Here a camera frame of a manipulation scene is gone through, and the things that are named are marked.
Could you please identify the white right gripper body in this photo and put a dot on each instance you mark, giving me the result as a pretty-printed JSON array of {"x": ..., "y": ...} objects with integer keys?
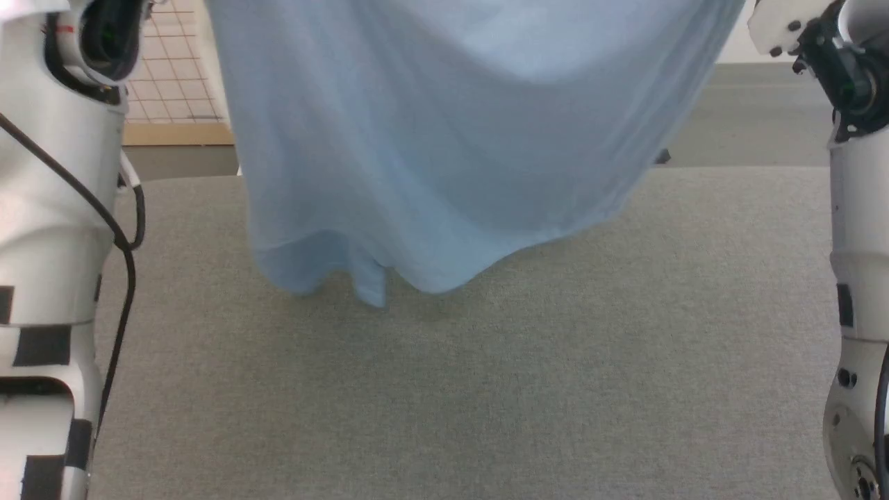
[{"x": 778, "y": 24}]

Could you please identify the light blue garment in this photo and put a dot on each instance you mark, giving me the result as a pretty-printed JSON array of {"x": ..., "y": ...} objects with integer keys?
[{"x": 451, "y": 139}]

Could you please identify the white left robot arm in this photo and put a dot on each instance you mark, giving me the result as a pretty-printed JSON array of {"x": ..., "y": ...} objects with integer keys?
[{"x": 48, "y": 173}]

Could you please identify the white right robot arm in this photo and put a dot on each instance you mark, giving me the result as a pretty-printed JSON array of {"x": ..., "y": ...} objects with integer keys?
[{"x": 861, "y": 208}]

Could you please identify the white partition board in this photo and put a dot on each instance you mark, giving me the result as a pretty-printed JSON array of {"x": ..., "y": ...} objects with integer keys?
[{"x": 736, "y": 52}]

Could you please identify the large black floor tape patch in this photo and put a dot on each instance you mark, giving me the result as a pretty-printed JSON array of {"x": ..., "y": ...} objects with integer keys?
[{"x": 662, "y": 157}]

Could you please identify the lemon print grid panel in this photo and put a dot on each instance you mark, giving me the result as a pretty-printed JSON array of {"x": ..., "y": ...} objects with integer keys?
[{"x": 173, "y": 69}]

